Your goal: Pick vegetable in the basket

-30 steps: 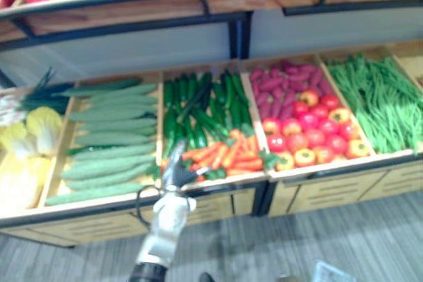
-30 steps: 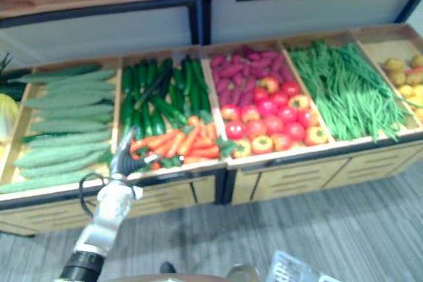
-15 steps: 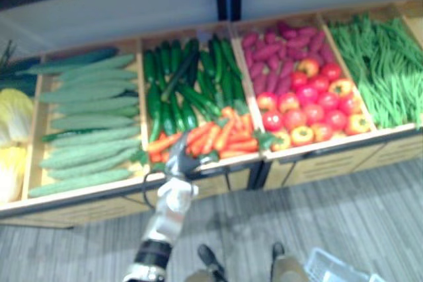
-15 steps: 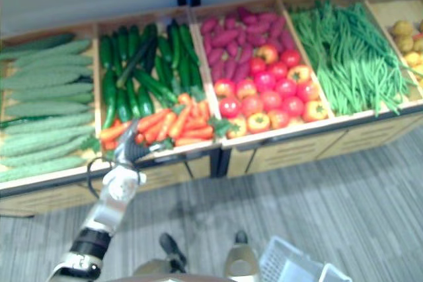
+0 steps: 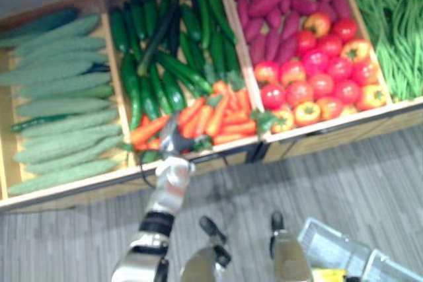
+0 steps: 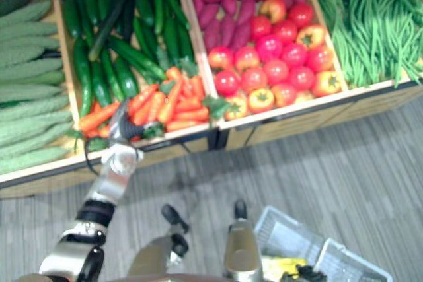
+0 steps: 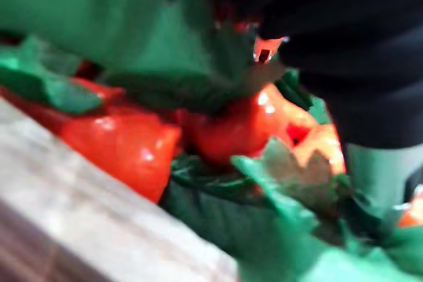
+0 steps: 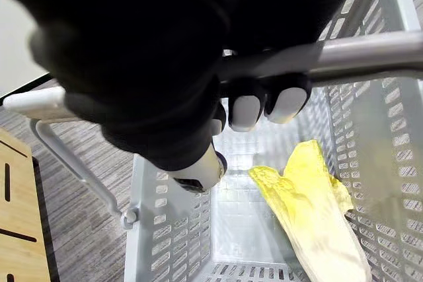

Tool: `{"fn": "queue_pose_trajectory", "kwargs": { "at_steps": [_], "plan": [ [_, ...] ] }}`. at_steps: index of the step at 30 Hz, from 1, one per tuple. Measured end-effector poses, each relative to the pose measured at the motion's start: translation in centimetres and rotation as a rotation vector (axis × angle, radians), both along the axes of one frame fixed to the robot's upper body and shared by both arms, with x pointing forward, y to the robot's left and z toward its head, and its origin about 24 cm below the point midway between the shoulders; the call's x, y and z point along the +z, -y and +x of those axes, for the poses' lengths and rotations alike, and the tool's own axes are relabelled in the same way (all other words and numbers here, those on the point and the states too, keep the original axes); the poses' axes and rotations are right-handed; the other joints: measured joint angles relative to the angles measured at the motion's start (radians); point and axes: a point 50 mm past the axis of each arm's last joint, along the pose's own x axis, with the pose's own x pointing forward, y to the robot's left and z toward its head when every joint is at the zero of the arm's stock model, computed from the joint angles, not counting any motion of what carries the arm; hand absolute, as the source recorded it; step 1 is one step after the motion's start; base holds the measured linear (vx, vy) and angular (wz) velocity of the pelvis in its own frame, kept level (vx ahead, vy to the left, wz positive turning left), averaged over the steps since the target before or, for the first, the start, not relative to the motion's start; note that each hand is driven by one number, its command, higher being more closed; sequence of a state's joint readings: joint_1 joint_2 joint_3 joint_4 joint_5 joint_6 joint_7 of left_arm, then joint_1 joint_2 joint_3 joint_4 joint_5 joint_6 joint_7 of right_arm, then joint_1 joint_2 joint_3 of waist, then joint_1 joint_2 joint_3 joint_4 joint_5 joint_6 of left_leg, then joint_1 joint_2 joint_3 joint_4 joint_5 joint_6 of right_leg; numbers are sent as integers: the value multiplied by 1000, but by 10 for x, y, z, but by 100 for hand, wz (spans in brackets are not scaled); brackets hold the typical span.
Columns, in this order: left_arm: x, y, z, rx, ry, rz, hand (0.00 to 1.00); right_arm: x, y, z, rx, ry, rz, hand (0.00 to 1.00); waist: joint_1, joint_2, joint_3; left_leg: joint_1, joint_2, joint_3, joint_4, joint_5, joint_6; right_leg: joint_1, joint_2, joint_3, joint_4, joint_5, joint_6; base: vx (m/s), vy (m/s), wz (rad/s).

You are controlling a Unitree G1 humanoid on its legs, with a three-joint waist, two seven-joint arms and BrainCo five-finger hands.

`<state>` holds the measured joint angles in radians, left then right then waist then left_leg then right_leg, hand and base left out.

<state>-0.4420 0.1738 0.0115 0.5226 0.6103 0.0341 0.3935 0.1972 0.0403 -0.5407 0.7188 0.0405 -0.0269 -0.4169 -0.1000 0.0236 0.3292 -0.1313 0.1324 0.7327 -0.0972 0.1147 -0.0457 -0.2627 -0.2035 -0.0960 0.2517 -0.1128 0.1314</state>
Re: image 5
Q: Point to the light green bitter gourd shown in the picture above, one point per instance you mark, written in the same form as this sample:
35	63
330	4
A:
62	107
56	148
43	72
43	24
82	156
74	59
66	47
72	123
62	33
99	131
66	84
62	176
99	92

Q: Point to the wooden crate with tomatoes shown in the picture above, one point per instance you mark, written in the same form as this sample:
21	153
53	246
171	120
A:
330	135

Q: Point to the red tomato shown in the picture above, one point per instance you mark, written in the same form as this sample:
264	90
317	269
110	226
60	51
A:
364	72
299	93
339	68
330	45
330	108
344	28
292	72
272	95
321	85
315	61
347	91
305	41
266	72

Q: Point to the dark robot foot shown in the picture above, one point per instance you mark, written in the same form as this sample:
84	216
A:
209	226
277	220

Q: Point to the green bean pile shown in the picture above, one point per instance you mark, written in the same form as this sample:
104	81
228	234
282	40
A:
396	31

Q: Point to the long dark green cucumber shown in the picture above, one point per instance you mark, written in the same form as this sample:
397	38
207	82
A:
157	41

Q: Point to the wooden crate with cucumbers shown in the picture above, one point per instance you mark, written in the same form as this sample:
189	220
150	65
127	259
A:
231	154

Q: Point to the orange carrot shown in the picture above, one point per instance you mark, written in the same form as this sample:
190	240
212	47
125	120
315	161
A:
216	118
219	87
239	127
236	118
189	129
148	145
233	102
191	110
228	138
203	118
147	130
244	100

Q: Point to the dark robot left foot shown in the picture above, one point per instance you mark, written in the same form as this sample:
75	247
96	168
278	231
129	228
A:
209	226

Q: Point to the silver robot left leg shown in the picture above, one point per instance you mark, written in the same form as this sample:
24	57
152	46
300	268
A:
200	265

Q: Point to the wooden crate with bitter gourds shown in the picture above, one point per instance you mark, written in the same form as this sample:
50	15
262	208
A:
99	185

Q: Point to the silver robot right leg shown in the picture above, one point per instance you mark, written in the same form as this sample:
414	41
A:
291	259

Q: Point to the grey plastic shopping basket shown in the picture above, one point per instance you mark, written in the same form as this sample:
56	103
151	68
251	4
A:
330	249

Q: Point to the dark robot right foot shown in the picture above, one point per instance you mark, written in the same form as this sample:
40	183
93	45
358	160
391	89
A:
277	220

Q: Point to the yellow item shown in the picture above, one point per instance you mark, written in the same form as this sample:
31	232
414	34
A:
328	276

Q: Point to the wooden crate with beans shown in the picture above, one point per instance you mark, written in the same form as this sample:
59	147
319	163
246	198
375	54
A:
409	112

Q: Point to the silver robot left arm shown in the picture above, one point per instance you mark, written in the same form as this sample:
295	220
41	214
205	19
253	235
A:
165	196

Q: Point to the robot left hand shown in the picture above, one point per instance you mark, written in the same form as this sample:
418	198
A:
176	141

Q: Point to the black metal stand frame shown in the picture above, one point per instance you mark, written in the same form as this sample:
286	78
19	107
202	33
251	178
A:
256	153

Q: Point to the orange yellow tomato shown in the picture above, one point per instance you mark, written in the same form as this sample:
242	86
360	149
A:
307	113
348	110
317	24
370	97
282	121
355	51

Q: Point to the silver robot leg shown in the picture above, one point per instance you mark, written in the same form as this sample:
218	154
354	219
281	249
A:
200	265
291	259

